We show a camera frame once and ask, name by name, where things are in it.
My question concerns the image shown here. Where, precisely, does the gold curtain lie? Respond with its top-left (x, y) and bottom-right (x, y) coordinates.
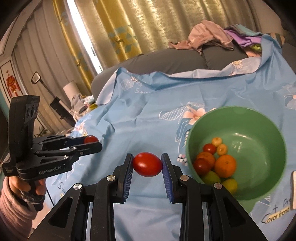
top-left (11, 0), bottom-right (262, 130)

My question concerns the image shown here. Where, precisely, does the black floor lamp stand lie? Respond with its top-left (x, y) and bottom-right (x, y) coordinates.
top-left (31, 71), bottom-right (76, 127)

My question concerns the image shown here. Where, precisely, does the purple cloth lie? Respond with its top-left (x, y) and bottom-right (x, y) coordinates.
top-left (224, 24), bottom-right (263, 48)

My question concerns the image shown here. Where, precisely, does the large red tomato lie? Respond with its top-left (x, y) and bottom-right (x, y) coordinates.
top-left (132, 152), bottom-right (163, 177)

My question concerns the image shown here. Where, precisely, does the grey sofa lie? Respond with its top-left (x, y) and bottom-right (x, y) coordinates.
top-left (90, 41), bottom-right (296, 103)

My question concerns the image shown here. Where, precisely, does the pink sleeve forearm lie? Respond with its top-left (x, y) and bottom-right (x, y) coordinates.
top-left (1, 177), bottom-right (38, 240)

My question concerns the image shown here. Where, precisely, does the person left hand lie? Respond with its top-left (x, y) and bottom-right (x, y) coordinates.
top-left (8, 176), bottom-right (47, 197)

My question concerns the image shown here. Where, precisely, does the green plastic bowl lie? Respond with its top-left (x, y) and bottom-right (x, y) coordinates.
top-left (186, 106), bottom-right (287, 201)

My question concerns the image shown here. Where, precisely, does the red cherry tomato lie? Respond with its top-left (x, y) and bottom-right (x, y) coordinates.
top-left (203, 143), bottom-right (217, 155)

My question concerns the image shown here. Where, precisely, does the yellow lemon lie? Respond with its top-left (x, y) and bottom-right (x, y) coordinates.
top-left (222, 178), bottom-right (238, 195)

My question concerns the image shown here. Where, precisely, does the white HP mini printer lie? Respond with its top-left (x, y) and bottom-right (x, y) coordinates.
top-left (290, 171), bottom-right (296, 210)

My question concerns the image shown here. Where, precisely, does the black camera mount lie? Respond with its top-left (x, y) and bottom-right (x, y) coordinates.
top-left (8, 95), bottom-right (40, 166)

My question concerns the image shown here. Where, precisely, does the tan longan fruit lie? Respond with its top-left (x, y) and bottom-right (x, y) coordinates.
top-left (211, 137), bottom-right (223, 147)
top-left (216, 144), bottom-right (228, 156)

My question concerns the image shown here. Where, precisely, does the green lime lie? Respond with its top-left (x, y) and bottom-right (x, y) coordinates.
top-left (202, 171), bottom-right (221, 186)

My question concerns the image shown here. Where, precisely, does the bright orange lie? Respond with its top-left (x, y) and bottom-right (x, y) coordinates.
top-left (214, 154), bottom-right (237, 178)

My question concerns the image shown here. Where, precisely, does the pink cloth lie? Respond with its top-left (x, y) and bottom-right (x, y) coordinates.
top-left (169, 20), bottom-right (234, 55)

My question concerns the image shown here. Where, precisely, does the light blue floral sheet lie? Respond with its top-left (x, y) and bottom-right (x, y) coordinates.
top-left (47, 35), bottom-right (295, 240)

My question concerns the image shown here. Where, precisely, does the small red tomato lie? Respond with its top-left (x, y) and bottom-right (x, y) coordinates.
top-left (83, 135), bottom-right (99, 144)

